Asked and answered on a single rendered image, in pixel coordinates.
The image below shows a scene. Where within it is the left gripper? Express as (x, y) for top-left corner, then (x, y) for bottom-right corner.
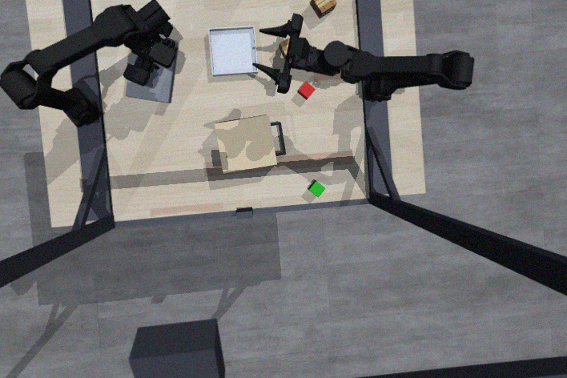
(123, 22), (173, 86)

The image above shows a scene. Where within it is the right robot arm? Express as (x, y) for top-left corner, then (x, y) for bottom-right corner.
(288, 37), (474, 102)

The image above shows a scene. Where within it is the green block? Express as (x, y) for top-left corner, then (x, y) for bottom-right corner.
(308, 180), (326, 198)

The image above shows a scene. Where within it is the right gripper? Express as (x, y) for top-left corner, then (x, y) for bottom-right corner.
(252, 13), (320, 94)

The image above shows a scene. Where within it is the red block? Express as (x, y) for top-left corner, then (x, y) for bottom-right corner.
(298, 82), (315, 100)

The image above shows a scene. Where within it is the brown cardboard box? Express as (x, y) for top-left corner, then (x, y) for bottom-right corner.
(279, 38), (290, 59)
(310, 0), (337, 18)

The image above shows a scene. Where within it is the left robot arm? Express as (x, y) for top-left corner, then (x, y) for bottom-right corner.
(0, 0), (178, 127)

